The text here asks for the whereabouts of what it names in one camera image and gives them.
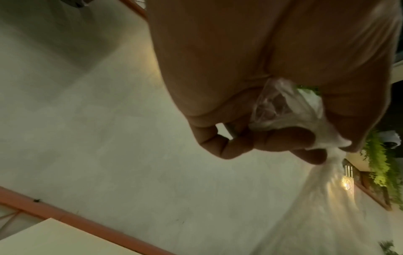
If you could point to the green hanging plant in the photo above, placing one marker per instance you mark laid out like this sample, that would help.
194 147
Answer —
377 164

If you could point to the person's left hand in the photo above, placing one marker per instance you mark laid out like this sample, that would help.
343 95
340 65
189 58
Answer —
252 44

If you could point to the glowing crystal lamp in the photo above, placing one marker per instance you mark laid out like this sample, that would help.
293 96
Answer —
348 180

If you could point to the white dome security camera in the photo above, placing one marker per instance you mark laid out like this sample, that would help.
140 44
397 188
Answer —
390 139

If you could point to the clear plastic straw wrapper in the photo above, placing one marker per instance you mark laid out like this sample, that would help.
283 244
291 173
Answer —
321 211

